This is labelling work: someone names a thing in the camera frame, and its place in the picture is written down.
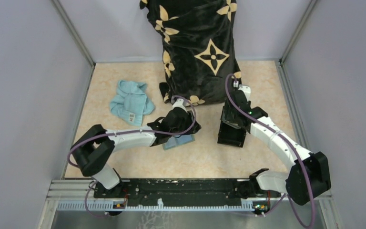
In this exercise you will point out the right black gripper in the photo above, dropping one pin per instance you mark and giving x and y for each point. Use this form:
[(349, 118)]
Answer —
[(229, 117)]

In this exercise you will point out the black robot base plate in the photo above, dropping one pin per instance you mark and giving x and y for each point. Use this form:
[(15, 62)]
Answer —
[(180, 200)]

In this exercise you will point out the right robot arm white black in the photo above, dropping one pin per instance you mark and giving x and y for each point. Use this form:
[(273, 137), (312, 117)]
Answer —
[(307, 174)]

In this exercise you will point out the black beige flower-patterned blanket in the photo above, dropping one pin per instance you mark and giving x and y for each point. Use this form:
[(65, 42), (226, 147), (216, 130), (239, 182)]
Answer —
[(198, 47)]

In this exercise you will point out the white slotted cable duct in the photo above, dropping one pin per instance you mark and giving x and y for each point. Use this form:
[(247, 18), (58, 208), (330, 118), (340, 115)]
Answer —
[(97, 205)]

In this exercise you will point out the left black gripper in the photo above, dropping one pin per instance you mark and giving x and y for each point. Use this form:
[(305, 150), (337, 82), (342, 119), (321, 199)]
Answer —
[(189, 120)]

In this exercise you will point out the light blue cloth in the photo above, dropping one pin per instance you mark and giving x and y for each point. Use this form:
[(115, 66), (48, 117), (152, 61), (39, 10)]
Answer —
[(131, 102)]

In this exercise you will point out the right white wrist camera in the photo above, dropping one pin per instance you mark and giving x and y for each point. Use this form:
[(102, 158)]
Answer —
[(246, 90)]

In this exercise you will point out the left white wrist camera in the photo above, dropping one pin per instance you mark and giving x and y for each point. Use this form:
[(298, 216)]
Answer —
[(180, 103)]

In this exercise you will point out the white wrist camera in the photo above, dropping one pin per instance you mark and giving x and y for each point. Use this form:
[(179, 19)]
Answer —
[(246, 90), (180, 103)]

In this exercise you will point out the aluminium frame rail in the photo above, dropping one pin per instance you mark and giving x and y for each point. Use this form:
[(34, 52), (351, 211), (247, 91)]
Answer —
[(227, 187)]

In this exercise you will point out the black card tray box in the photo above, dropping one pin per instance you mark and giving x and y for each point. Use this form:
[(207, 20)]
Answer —
[(229, 135)]

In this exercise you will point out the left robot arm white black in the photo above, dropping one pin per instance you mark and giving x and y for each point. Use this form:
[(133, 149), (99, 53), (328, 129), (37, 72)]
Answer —
[(92, 151)]

